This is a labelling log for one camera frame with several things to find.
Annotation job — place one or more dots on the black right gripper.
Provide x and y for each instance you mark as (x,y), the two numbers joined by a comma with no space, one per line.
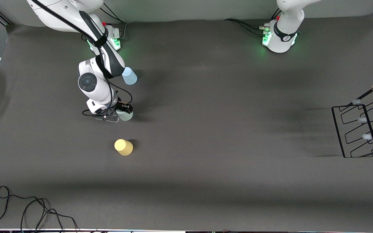
(122,107)

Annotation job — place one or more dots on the pale green plastic cup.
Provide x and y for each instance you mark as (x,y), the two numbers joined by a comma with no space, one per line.
(124,116)

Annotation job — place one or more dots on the yellow plastic cup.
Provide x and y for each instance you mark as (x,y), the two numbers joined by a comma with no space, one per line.
(123,147)

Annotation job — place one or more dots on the light blue plastic cup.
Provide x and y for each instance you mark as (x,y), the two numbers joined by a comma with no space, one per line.
(129,76)

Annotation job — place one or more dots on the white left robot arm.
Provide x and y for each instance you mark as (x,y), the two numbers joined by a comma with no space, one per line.
(283,35)

